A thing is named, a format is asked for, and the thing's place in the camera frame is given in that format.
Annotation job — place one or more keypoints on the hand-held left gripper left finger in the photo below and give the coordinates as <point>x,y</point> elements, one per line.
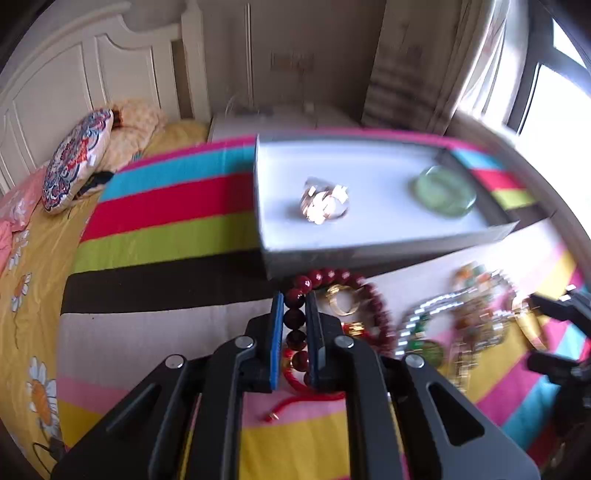
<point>276,341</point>

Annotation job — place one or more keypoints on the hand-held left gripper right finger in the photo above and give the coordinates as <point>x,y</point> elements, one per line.
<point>313,341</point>

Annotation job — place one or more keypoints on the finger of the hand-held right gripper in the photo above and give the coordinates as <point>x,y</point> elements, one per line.
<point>558,309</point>
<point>554,367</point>

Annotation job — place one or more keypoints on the gold bangle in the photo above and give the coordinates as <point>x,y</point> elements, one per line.
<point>531,330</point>

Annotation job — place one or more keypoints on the white jewelry tray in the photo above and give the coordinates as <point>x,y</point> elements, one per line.
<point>369,161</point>

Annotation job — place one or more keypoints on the silver crystal brooch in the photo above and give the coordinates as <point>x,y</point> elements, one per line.
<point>318,210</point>

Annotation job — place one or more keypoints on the striped colourful cloth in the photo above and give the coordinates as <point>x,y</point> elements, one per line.
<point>161,207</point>

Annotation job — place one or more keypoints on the green jade bangle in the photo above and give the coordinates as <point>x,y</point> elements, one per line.
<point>422,194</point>

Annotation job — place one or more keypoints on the dark framed window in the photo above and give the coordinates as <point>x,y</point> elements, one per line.
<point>554,92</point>

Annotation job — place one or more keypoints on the white nightstand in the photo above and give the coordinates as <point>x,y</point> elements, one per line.
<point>240,127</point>

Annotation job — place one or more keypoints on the yellow floral bedsheet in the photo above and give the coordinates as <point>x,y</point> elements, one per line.
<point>46,258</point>

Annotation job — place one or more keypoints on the beige pillow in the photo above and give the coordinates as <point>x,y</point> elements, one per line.
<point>134,134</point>

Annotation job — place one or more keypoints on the round patterned cushion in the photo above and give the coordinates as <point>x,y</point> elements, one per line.
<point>74,157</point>

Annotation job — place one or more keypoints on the printed beige curtain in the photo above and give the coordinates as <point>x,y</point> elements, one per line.
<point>415,69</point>

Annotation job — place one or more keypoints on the white desk lamp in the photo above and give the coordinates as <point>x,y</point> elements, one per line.
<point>250,55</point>

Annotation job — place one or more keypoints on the pink cloth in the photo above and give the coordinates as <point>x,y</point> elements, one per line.
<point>18,198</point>

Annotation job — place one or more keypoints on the white wooden headboard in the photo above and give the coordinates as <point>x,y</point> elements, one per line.
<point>69,78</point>

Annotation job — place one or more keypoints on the wall socket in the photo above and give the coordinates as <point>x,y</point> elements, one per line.
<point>291,61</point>

